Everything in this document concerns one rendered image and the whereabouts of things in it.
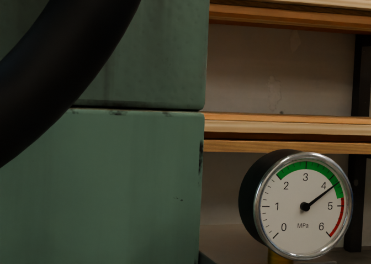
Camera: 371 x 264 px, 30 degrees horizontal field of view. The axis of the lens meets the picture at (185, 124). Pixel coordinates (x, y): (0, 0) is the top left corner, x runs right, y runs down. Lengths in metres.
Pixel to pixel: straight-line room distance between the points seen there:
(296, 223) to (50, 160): 0.15
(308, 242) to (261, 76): 2.71
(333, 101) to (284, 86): 0.26
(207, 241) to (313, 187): 0.11
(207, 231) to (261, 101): 2.60
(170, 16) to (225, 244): 0.16
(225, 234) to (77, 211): 0.13
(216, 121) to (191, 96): 2.07
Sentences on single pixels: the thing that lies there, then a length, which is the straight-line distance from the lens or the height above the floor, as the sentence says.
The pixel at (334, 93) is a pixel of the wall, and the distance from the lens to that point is 3.27.
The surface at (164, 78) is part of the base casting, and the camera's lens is 0.43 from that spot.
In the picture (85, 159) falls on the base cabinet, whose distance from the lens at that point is 0.43.
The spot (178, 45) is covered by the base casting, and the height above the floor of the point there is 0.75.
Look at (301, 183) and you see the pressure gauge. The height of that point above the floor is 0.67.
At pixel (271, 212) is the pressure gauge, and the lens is 0.40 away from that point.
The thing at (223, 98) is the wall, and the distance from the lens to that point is 3.04.
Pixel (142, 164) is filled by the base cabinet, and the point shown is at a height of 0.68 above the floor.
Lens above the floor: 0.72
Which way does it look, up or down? 3 degrees down
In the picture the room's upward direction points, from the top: 3 degrees clockwise
